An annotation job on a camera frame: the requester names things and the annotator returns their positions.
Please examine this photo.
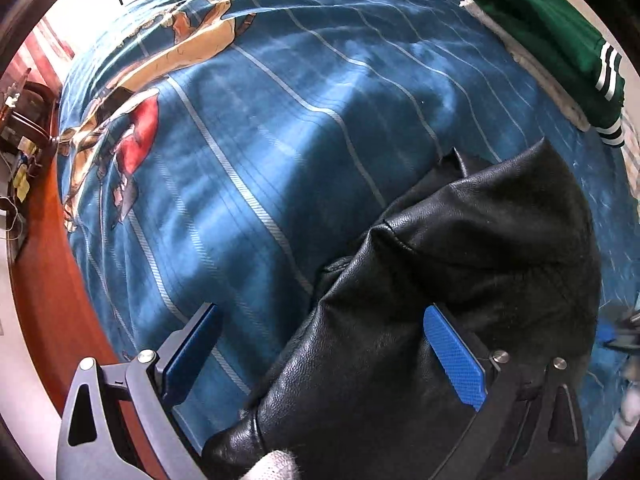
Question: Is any person's cream fuzzy top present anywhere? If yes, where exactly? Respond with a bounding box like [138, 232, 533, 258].
[244, 450, 302, 480]

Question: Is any folded green striped garment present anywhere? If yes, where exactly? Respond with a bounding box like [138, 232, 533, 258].
[460, 0, 627, 149]

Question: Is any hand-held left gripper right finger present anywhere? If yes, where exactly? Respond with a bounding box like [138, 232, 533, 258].
[422, 302, 588, 480]

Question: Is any black leather jacket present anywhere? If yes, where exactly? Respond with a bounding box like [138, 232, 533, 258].
[201, 137, 603, 480]

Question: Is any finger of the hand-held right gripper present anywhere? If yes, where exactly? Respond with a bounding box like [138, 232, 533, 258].
[597, 302, 640, 356]

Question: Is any blue printed bed sheet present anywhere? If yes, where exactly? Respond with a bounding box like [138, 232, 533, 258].
[57, 0, 640, 456]

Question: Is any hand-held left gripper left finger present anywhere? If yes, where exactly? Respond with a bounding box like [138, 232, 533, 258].
[56, 302, 224, 480]

